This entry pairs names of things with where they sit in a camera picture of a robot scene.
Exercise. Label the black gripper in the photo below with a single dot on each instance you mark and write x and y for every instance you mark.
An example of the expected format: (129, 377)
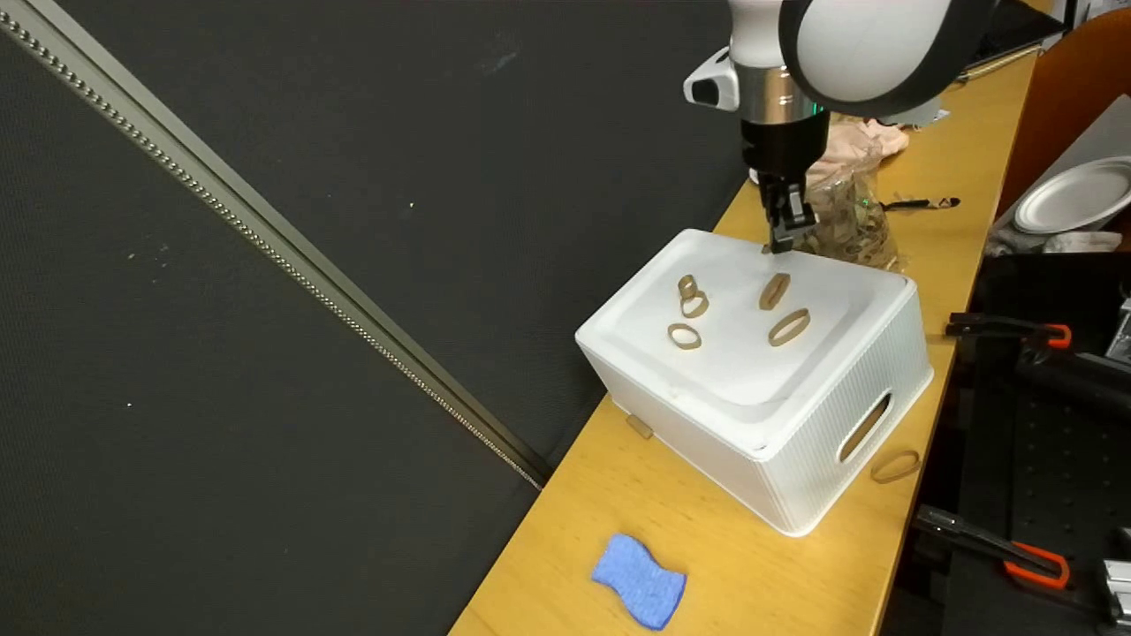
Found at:
(781, 137)

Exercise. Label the white paper plate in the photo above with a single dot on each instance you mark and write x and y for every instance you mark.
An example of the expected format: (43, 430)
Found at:
(1071, 199)

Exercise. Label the black perforated table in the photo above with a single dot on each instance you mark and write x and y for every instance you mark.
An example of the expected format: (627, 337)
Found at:
(1038, 471)

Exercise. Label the white flat lid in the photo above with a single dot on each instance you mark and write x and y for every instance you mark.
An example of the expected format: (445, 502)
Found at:
(1083, 241)

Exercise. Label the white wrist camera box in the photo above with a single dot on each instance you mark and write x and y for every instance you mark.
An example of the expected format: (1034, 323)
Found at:
(712, 86)

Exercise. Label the white plastic storage bin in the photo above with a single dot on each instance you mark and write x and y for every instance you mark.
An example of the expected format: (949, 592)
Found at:
(756, 394)

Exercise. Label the black spoon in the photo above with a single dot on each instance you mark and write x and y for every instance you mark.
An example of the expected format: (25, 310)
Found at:
(922, 204)

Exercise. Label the black orange bar clamp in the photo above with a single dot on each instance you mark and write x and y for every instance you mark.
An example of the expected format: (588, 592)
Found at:
(977, 543)
(1002, 327)

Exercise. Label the brown wooden board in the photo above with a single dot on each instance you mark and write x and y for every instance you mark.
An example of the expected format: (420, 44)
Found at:
(1061, 106)

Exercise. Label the grey metal rail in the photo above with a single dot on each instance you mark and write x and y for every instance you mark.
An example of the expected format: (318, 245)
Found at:
(270, 232)

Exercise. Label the black laptop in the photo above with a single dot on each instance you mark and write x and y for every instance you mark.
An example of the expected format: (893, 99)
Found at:
(1025, 30)

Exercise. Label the white metal bracket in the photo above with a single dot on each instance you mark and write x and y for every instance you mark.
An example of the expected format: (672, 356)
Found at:
(1118, 588)

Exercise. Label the pale pink cloth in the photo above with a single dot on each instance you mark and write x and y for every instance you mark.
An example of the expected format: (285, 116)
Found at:
(866, 144)

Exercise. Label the clear bag of snacks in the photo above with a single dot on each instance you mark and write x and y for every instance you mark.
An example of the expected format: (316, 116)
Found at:
(852, 224)

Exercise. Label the blue sponge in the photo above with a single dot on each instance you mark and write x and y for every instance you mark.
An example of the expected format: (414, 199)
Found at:
(638, 583)

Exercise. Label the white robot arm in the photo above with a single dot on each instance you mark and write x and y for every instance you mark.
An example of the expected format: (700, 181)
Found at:
(871, 46)

